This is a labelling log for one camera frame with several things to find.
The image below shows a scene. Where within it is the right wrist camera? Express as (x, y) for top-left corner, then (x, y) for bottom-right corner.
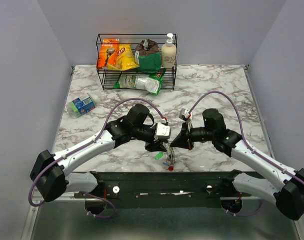
(179, 108), (192, 123)

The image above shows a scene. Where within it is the yellow chips bag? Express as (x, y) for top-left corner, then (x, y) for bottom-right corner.
(107, 44), (139, 71)

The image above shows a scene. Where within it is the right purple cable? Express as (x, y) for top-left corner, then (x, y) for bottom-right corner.
(188, 91), (304, 217)

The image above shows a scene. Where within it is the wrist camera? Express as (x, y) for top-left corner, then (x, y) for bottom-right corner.
(155, 122), (171, 140)
(179, 108), (192, 123)

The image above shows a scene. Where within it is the orange razor package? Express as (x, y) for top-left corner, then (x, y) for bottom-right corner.
(96, 38), (119, 70)

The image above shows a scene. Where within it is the green key tag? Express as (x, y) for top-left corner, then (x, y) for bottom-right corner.
(154, 152), (164, 160)

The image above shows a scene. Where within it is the blue green small box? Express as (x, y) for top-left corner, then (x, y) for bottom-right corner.
(66, 93), (96, 118)

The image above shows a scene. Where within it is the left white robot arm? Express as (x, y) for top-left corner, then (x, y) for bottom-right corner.
(30, 103), (171, 203)

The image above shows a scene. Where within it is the green white snack bag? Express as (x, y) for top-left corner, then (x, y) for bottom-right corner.
(114, 68), (166, 95)

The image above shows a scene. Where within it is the green brown coffee bag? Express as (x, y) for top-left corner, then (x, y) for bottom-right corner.
(134, 39), (161, 74)

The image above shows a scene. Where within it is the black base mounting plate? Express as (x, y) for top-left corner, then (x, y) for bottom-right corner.
(74, 171), (284, 210)

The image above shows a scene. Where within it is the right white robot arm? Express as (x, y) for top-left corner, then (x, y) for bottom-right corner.
(170, 108), (304, 221)

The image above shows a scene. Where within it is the cream lotion pump bottle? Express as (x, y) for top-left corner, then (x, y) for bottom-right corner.
(161, 33), (176, 69)

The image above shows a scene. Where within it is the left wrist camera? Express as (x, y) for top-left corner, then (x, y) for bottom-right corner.
(155, 122), (171, 140)

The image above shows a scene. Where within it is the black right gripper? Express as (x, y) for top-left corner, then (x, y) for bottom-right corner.
(170, 121), (215, 150)

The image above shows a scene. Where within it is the black wire shelf rack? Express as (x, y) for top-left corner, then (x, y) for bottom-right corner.
(96, 33), (177, 90)

